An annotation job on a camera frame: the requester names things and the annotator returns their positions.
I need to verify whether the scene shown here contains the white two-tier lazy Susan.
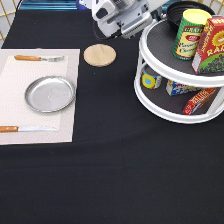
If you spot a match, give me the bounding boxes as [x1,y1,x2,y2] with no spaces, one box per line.
[134,19,224,124]

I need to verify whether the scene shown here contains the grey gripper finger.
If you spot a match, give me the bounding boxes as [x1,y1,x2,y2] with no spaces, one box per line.
[151,8,165,20]

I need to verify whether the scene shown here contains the wooden handled knife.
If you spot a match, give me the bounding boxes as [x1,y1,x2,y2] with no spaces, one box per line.
[0,126,57,133]

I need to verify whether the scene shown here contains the blue yellow box lower tier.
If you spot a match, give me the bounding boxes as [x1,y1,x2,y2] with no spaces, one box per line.
[166,80,200,96]

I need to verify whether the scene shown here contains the green yellow parmesan can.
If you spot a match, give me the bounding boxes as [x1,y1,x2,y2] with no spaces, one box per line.
[172,9,211,60]

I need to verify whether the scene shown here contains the round metal plate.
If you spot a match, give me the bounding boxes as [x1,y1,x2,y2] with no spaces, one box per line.
[24,76,76,113]

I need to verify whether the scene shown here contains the beige woven placemat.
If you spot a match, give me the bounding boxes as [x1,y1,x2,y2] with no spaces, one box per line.
[0,49,80,145]

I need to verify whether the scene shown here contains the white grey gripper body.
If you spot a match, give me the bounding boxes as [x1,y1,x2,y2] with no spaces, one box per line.
[91,0,151,38]

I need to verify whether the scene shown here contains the blue yellow can lower tier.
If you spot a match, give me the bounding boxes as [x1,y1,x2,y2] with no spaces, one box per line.
[141,66,162,89]

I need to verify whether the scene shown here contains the wooden handled fork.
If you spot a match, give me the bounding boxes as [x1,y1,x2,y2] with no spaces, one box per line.
[14,55,65,62]

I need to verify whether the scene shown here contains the round wooden coaster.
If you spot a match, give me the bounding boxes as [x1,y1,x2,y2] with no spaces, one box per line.
[84,44,116,67]

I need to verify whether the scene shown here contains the black bowl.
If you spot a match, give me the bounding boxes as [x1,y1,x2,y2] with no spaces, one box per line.
[166,1,215,32]

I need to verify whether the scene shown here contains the red box lower tier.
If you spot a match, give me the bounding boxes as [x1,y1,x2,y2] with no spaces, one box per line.
[183,88,216,115]

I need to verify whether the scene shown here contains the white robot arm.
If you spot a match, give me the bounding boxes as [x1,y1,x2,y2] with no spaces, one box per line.
[79,0,169,38]

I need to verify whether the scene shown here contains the red raisins box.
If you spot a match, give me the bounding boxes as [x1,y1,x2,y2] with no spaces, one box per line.
[192,16,224,74]

